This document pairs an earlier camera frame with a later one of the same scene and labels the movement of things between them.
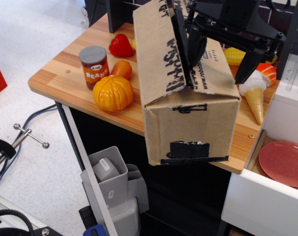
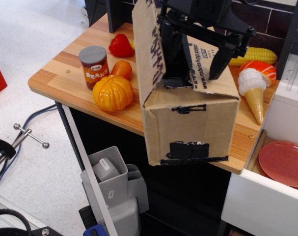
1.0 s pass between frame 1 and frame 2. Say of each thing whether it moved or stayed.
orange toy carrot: stayed
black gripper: moved
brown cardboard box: stayed
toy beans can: stayed
